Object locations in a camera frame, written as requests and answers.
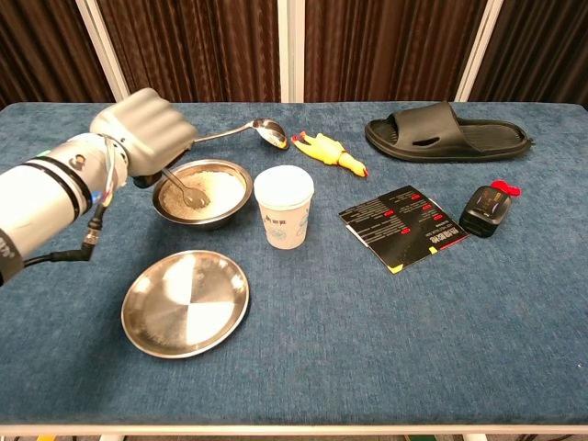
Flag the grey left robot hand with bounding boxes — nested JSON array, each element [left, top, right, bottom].
[[89, 87, 199, 188]]

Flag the white printed paper cup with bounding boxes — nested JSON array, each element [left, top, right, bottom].
[[253, 164, 316, 251]]

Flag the yellow rubber chicken toy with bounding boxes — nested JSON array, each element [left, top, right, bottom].
[[290, 130, 370, 179]]

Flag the small spoon with dark handle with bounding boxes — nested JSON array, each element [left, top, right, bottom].
[[160, 167, 211, 209]]

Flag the dark brown pleated curtain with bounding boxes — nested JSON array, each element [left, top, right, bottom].
[[0, 0, 115, 110], [469, 0, 588, 109], [303, 0, 489, 104], [96, 0, 282, 104]]

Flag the black rubber slipper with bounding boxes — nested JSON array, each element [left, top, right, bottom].
[[364, 100, 537, 164]]

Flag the steel ladle with black handle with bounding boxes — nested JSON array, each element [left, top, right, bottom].
[[190, 118, 290, 152]]

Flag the white partition post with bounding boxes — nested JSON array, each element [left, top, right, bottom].
[[75, 0, 133, 104], [455, 0, 504, 103], [277, 0, 307, 104]]

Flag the white rice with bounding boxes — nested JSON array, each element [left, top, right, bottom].
[[158, 167, 247, 221]]

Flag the round stainless steel plate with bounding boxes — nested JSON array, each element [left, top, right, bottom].
[[120, 249, 251, 359]]

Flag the stainless steel bowl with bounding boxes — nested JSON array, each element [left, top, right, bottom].
[[152, 158, 254, 232]]

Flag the blue fabric table cover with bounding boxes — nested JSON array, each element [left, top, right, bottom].
[[0, 101, 588, 429]]

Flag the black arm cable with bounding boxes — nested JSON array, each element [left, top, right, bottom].
[[21, 201, 106, 270]]

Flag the white table frame edge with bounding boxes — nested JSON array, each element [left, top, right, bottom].
[[0, 424, 588, 441]]

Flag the black printed leaflet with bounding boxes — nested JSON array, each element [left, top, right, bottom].
[[338, 185, 470, 276]]

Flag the small black electronic device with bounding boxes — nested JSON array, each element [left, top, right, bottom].
[[458, 186, 513, 240]]

